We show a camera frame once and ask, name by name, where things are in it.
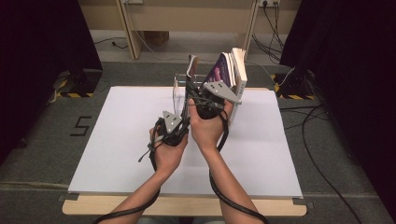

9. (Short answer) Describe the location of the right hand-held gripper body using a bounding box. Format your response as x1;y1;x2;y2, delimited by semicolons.
194;79;243;120

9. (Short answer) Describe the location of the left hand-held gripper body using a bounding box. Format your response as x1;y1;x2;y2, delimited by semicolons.
153;110;191;147

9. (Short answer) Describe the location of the clear acrylic book rack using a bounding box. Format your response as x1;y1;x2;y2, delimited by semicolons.
172;73;208;120

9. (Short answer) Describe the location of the dark brown book red label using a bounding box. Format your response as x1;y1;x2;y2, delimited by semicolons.
181;54;200;120

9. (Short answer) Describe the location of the white book with colourful pictures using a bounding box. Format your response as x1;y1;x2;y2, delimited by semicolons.
229;47;249;127

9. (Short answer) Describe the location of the person's left hand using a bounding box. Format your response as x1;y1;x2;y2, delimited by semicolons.
148;125;190;175

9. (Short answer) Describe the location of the person's right hand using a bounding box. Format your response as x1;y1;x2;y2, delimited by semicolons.
187;97;234;152

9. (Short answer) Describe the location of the white table mat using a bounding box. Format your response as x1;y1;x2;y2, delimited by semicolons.
67;86;304;199

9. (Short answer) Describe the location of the beige wooden desk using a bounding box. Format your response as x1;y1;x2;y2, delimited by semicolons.
78;0;302;62

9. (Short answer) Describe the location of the wooden table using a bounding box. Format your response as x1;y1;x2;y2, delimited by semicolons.
62;86;307;217

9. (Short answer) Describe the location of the black stand base striped tape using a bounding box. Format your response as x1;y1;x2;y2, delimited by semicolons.
55;69;104;99
270;71;317;101

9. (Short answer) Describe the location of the grey tape patch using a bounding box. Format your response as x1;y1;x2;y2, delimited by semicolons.
292;197;316;209

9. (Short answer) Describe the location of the black curtain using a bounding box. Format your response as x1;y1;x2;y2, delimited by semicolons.
0;0;104;166
279;0;396;213

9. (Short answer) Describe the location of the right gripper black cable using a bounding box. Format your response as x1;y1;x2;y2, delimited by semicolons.
208;110;270;224

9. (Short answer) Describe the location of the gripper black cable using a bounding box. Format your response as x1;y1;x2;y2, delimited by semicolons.
208;110;270;224
92;136;162;224

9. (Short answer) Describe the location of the black cable with plug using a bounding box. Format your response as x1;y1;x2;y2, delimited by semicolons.
92;36;129;50

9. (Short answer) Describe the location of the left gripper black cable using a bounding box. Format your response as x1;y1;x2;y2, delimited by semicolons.
92;136;162;224

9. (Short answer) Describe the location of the long black floor cable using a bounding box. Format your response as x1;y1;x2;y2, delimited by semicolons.
278;104;363;224

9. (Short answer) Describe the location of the bundle of black cables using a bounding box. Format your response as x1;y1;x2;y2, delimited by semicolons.
251;3;286;63

